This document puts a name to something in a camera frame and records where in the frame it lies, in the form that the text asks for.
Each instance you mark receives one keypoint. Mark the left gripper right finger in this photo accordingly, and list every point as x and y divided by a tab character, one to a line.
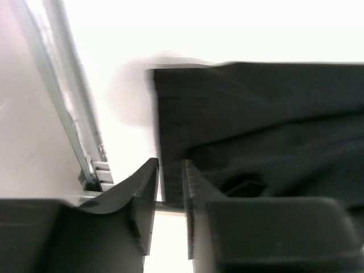
266	234

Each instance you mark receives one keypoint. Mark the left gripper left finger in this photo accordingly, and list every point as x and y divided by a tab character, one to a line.
107	233

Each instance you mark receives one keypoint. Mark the black trousers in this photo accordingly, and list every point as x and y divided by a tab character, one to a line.
263	129

